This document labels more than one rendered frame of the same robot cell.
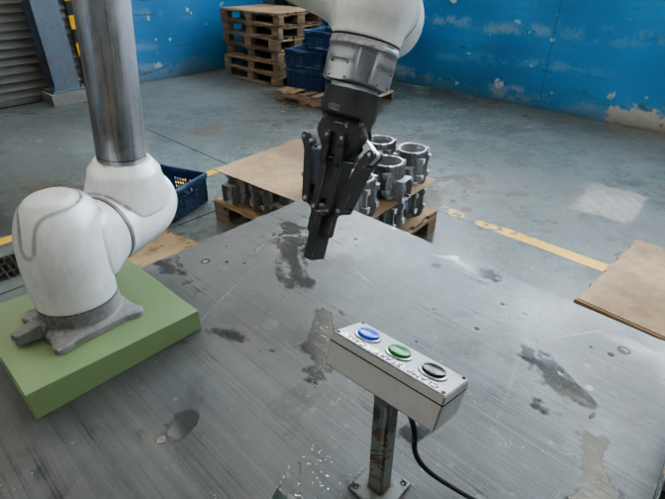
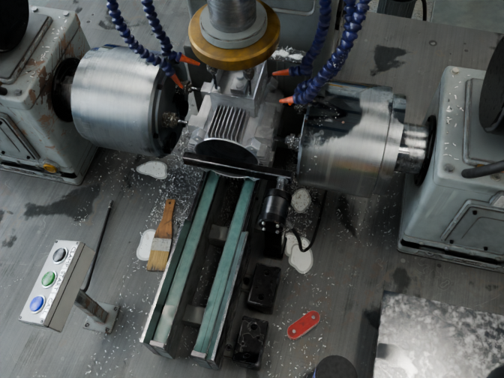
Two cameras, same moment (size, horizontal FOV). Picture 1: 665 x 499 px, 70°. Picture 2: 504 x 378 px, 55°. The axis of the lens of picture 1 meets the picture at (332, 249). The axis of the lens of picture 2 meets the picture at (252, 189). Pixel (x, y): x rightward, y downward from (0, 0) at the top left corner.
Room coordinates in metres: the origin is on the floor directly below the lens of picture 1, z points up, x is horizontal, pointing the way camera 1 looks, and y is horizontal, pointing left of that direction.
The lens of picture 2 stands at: (0.21, 0.38, 1.95)
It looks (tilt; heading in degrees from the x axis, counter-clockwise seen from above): 61 degrees down; 247
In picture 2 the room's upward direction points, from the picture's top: 5 degrees counter-clockwise
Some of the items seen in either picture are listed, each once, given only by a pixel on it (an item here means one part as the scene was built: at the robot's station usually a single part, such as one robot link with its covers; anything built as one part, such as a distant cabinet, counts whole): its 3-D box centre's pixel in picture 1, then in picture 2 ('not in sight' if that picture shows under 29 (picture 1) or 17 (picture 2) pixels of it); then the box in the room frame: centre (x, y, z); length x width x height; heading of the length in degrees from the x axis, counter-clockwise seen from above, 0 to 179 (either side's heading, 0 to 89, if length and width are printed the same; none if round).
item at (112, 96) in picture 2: not in sight; (116, 97); (0.18, -0.48, 1.04); 0.37 x 0.25 x 0.25; 139
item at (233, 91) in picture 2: not in sight; (239, 85); (-0.07, -0.30, 1.11); 0.12 x 0.11 x 0.07; 49
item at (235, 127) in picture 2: not in sight; (238, 124); (-0.05, -0.27, 1.02); 0.20 x 0.19 x 0.19; 49
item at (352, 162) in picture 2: not in sight; (359, 139); (-0.26, -0.09, 1.04); 0.41 x 0.25 x 0.25; 139
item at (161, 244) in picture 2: not in sight; (163, 234); (0.22, -0.20, 0.80); 0.21 x 0.05 x 0.01; 57
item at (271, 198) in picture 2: not in sight; (305, 166); (-0.16, -0.14, 0.92); 0.45 x 0.13 x 0.24; 49
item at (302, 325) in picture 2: not in sight; (303, 325); (0.02, 0.17, 0.81); 0.09 x 0.03 x 0.02; 8
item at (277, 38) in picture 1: (272, 43); not in sight; (7.24, 0.85, 0.45); 1.26 x 0.86 x 0.89; 46
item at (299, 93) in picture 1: (333, 66); not in sight; (5.87, -0.01, 0.39); 1.20 x 0.80 x 0.79; 54
